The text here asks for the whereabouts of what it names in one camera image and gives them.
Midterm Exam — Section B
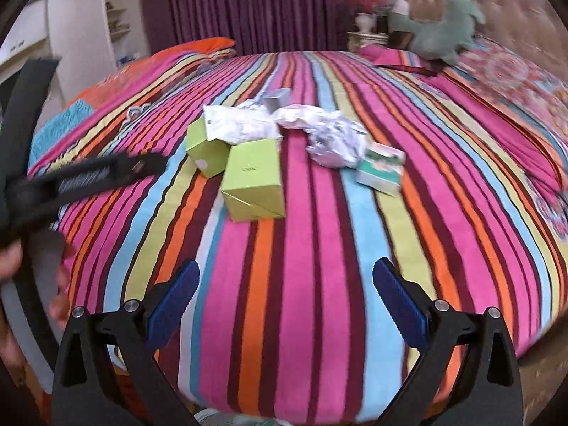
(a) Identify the white cabinet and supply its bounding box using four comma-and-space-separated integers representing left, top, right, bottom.
0, 0, 145, 114

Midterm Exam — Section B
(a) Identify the crumpled silver wrapper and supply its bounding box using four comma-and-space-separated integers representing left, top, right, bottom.
306, 115, 369, 168

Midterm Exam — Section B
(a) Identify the white trash bin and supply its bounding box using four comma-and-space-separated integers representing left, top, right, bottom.
193, 408, 285, 426

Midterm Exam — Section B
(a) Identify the cream nightstand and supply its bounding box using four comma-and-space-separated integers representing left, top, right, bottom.
346, 31, 392, 51

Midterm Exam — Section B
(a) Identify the small lime green box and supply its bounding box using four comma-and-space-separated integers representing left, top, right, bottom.
185, 118, 231, 178

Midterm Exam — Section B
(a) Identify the small grey white box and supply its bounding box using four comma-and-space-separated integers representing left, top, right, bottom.
265, 89, 292, 113

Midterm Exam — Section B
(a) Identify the crumpled white plastic bag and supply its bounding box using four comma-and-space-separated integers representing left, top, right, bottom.
275, 104, 342, 130

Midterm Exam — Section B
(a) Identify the striped colourful blanket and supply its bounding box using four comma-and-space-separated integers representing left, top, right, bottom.
27, 49, 568, 424

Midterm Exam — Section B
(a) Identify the person's left hand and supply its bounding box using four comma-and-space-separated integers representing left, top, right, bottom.
0, 242, 74, 327

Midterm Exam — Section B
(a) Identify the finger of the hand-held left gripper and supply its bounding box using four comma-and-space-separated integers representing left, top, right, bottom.
57, 152, 169, 207

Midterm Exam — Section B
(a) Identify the large lime green box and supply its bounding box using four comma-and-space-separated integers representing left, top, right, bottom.
220, 137, 286, 223

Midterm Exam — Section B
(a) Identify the floral patterned quilt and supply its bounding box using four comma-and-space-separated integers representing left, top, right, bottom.
444, 38, 568, 242

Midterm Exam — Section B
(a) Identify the blue patterned sheet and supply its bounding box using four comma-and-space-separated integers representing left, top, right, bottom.
29, 98, 96, 167

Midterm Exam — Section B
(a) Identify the purple curtain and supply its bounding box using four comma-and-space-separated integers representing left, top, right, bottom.
141, 0, 370, 56

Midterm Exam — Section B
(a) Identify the beige tufted headboard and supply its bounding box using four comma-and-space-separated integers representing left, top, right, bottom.
399, 0, 561, 81

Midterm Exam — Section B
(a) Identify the green and white carton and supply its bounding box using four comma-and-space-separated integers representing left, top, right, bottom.
356, 142, 406, 197

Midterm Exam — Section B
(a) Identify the white packet with pink print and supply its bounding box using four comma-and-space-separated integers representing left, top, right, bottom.
203, 103, 281, 145

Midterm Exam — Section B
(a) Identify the green plush toy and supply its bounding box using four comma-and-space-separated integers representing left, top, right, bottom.
388, 0, 486, 65

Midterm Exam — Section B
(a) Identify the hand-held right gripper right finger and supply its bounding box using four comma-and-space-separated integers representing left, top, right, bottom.
373, 257, 524, 426

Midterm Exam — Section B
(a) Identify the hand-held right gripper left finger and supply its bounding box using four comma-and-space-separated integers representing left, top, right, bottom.
52, 258, 200, 426

